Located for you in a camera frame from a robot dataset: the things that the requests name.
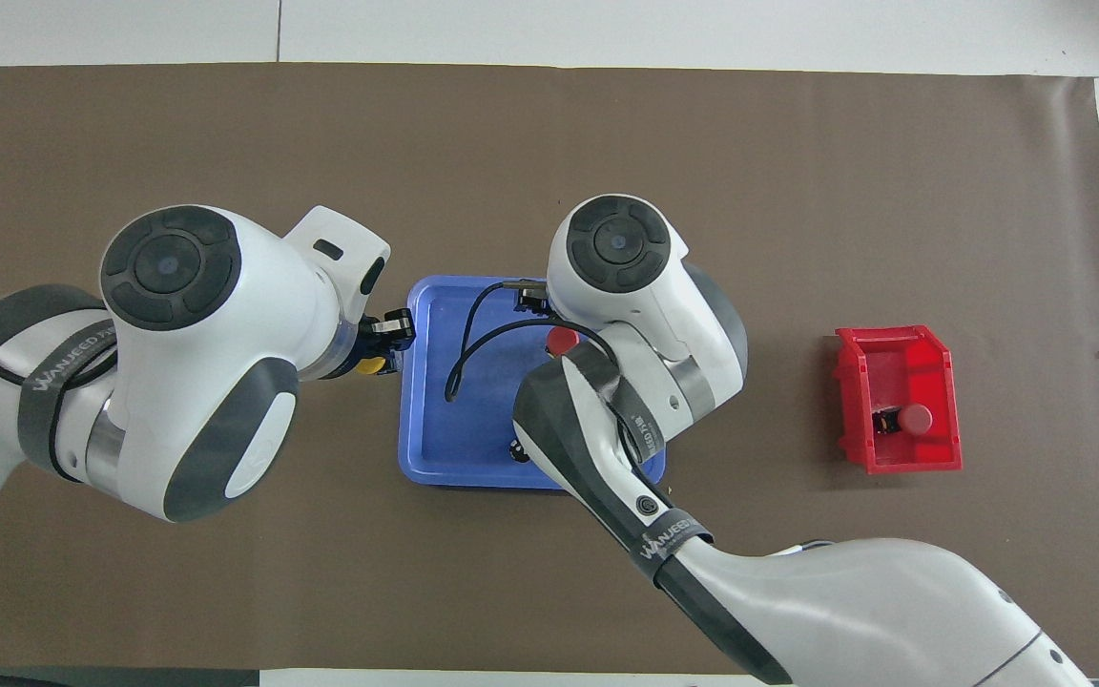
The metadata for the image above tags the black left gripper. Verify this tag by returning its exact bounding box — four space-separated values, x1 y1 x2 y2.
347 307 416 379

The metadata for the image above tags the blue plastic tray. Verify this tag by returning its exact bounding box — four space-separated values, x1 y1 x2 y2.
398 276 668 491

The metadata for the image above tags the brown paper table mat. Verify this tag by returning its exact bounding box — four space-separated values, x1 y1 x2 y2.
0 63 1099 678

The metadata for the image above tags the red plastic storage bin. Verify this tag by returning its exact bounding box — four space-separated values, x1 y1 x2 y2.
834 325 964 476

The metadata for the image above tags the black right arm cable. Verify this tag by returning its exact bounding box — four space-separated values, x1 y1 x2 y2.
444 280 629 404

